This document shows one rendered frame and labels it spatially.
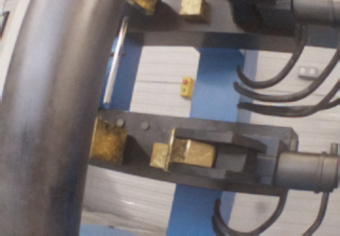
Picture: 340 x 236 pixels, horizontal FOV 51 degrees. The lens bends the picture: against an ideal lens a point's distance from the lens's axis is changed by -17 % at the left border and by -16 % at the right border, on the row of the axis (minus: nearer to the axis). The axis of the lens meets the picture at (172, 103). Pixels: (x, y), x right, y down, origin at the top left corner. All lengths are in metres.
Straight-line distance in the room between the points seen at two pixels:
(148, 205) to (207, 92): 1.99
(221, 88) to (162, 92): 2.00
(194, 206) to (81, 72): 0.84
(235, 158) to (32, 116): 0.45
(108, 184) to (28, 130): 2.91
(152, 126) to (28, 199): 0.70
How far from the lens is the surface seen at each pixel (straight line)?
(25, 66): 0.71
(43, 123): 0.68
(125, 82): 1.48
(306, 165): 1.00
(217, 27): 1.29
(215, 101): 1.46
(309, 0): 1.13
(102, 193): 3.60
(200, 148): 0.88
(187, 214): 1.44
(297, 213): 2.94
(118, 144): 1.19
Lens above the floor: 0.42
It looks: 10 degrees up
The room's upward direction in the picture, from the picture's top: 11 degrees clockwise
